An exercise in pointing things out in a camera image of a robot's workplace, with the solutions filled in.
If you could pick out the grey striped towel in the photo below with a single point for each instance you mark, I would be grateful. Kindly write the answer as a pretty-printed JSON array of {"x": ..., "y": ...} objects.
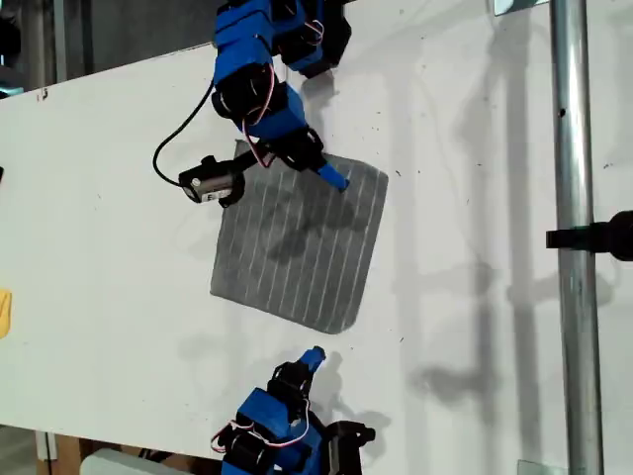
[{"x": 297, "y": 247}]

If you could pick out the black camera stalk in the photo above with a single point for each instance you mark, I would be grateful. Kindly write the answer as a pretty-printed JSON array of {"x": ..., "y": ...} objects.
[{"x": 244, "y": 159}]

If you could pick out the yellow object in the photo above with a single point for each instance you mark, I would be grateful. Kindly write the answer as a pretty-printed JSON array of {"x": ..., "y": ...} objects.
[{"x": 4, "y": 314}]

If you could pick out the black clamp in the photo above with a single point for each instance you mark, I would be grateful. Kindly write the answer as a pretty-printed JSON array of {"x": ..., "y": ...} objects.
[{"x": 593, "y": 237}]

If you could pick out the wooden table leg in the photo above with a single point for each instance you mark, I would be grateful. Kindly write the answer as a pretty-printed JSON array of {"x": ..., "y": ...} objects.
[{"x": 64, "y": 447}]

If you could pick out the white box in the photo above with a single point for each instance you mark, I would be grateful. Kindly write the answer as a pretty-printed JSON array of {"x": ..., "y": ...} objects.
[{"x": 128, "y": 462}]

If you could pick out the steel post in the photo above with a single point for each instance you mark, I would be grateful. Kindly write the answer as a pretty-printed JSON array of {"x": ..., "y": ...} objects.
[{"x": 576, "y": 148}]

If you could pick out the black round object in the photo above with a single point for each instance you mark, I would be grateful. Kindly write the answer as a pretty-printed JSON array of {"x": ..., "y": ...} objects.
[{"x": 9, "y": 42}]

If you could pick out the black camera box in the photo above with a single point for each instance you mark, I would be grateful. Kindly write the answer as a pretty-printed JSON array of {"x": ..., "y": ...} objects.
[
  {"x": 210, "y": 183},
  {"x": 346, "y": 445}
]

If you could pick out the metal bracket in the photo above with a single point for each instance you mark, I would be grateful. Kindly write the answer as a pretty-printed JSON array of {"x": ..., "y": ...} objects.
[{"x": 509, "y": 6}]

